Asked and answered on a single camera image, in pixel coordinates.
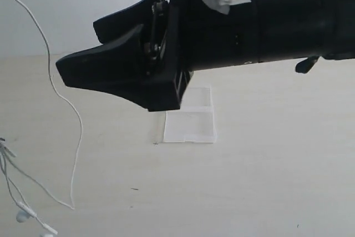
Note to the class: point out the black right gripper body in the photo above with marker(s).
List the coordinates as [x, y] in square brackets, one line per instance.
[190, 35]

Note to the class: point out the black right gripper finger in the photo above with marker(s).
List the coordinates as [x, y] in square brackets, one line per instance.
[116, 24]

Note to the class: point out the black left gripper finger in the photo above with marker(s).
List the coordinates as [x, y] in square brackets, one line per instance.
[118, 68]

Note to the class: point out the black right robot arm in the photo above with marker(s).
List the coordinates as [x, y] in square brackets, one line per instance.
[302, 29]

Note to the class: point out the clear plastic storage case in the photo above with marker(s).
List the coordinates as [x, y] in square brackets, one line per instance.
[194, 122]

